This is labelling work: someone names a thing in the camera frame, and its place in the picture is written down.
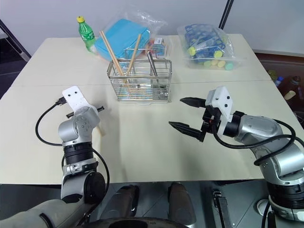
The black folding frame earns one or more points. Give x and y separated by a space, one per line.
14 40

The black bar on floor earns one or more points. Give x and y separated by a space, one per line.
221 206

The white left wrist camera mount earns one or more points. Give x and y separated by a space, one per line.
74 97

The small colourful carton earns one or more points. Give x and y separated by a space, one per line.
158 41

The beige capped bottle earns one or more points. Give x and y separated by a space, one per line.
289 95

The white rack drip tray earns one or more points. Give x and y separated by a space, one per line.
142 103

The light blue flat box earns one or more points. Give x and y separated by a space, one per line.
123 32

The dark rounded shape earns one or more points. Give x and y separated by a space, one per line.
121 202
180 202

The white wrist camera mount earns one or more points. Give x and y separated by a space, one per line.
224 102
74 97

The blue tube racks stack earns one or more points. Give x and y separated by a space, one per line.
202 31

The blue capped bottle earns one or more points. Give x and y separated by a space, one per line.
279 80

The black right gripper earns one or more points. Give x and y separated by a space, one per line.
210 118

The clear bag with blue box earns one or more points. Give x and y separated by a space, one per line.
142 19

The clear tube yellow cap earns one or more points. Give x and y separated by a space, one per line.
217 54
192 50

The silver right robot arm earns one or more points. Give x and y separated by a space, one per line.
256 128

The white sneaker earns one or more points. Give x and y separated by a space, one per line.
263 207

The black stand poles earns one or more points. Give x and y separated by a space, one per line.
224 16

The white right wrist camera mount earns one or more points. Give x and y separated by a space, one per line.
224 102

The clear bag with tube racks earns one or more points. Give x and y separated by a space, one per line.
231 47

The teal round cap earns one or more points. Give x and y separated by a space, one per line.
229 66

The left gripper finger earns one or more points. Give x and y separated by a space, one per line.
70 115
101 108

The green soda bottle yellow cap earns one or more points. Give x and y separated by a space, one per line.
86 33

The pale yellow round cap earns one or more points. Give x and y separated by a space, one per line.
221 63

